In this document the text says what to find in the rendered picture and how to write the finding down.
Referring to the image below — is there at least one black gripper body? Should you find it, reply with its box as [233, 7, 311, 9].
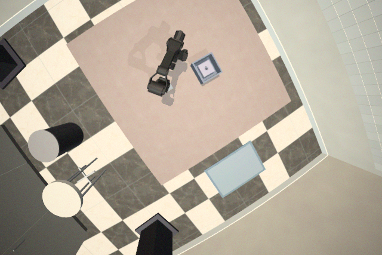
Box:
[169, 55, 178, 70]

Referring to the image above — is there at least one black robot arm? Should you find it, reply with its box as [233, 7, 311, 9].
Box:
[147, 30, 188, 97]

